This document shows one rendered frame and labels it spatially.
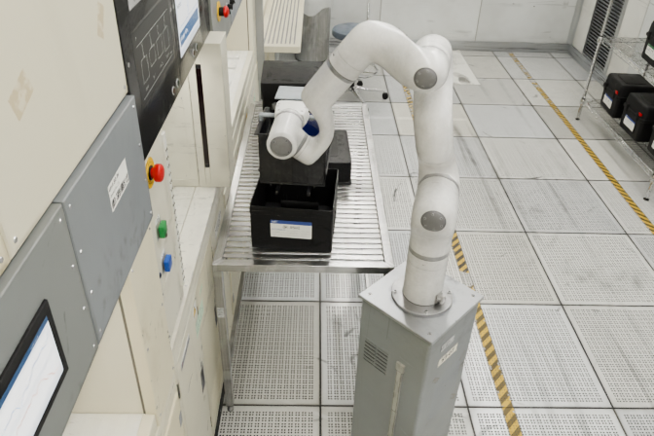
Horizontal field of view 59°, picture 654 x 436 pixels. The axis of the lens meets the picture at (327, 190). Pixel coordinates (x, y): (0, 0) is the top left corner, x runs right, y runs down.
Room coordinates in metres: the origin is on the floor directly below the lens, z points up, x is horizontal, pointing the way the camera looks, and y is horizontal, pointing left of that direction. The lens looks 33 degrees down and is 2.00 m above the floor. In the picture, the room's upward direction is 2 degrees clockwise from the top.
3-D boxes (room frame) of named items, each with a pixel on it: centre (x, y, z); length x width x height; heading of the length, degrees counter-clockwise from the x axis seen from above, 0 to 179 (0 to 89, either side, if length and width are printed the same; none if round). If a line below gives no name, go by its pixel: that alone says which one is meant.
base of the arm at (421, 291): (1.36, -0.31, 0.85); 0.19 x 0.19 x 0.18
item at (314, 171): (1.70, 0.11, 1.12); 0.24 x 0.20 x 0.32; 87
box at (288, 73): (2.55, 0.18, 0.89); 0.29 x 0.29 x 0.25; 4
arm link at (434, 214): (1.33, -0.30, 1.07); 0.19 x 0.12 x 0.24; 167
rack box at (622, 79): (4.11, -2.21, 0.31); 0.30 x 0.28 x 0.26; 179
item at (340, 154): (2.13, 0.06, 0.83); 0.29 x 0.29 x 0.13; 3
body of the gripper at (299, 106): (1.59, 0.11, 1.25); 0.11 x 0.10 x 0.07; 177
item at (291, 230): (1.69, 0.11, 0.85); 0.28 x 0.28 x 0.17; 87
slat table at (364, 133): (2.12, 0.09, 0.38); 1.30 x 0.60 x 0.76; 2
